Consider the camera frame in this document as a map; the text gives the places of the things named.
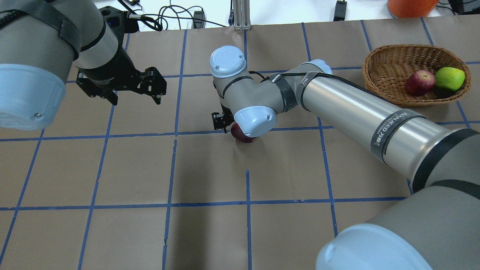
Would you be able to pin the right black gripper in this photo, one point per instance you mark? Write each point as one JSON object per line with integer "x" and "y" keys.
{"x": 219, "y": 120}

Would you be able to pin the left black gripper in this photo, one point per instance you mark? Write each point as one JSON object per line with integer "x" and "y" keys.
{"x": 111, "y": 68}

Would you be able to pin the dark red apple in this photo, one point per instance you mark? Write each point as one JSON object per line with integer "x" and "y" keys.
{"x": 238, "y": 134}

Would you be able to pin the green apple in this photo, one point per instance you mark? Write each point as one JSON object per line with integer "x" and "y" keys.
{"x": 449, "y": 78}

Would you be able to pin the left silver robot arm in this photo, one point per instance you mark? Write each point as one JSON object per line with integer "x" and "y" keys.
{"x": 42, "y": 39}

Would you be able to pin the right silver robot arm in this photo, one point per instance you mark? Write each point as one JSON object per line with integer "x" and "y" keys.
{"x": 436, "y": 228}

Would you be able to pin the wicker basket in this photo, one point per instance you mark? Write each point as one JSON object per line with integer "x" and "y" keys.
{"x": 387, "y": 68}

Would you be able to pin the black power adapter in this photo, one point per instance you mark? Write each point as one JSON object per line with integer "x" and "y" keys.
{"x": 340, "y": 10}

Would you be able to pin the orange bucket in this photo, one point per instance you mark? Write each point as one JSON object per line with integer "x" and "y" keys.
{"x": 410, "y": 8}

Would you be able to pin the aluminium frame post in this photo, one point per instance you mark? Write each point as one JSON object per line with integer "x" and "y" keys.
{"x": 240, "y": 15}

